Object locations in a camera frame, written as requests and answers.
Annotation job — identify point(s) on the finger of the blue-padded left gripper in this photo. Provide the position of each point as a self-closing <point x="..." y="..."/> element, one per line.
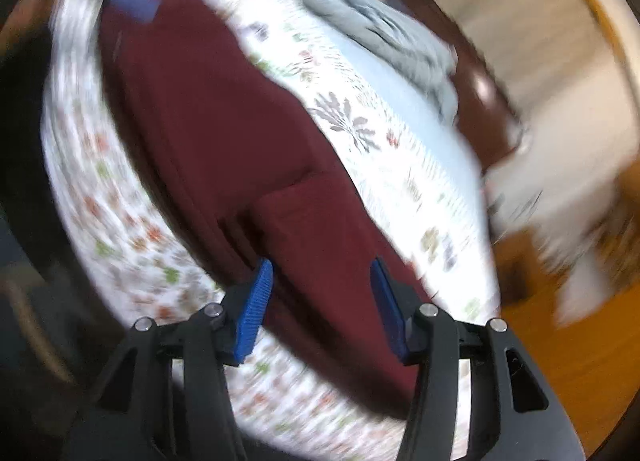
<point x="141" y="11"/>

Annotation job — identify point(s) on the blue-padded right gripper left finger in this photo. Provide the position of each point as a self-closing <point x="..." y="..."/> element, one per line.
<point x="163" y="394"/>

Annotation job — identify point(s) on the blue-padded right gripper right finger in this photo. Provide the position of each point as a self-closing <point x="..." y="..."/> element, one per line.
<point x="515" y="415"/>

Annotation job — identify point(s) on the maroon pants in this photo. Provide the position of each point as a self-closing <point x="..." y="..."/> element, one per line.
<point x="244" y="174"/>

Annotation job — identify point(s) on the floral white quilted bedspread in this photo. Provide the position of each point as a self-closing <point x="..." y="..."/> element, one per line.
<point x="140" y="265"/>

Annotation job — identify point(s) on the light blue comforter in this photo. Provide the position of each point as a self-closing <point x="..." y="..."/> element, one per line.
<point x="408" y="46"/>

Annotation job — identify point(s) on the dark wooden headboard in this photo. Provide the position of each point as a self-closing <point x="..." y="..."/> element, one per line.
<point x="486" y="118"/>

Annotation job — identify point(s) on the light blue bed sheet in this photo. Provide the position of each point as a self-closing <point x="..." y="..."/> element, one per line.
<point x="375" y="180"/>

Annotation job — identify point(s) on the beige curtain behind bed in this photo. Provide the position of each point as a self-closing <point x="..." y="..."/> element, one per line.
<point x="568" y="85"/>

